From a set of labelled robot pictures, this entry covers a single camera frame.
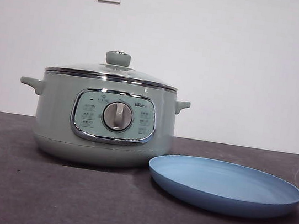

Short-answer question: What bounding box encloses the glass lid with green knob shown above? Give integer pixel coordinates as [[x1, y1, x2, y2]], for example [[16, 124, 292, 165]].
[[44, 42, 181, 91]]

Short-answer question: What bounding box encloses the blue round plate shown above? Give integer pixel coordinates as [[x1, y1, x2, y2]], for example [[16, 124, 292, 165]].
[[142, 150, 299, 224]]

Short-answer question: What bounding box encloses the pale green electric steamer pot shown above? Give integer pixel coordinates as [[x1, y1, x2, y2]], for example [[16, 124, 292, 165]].
[[9, 65, 193, 178]]

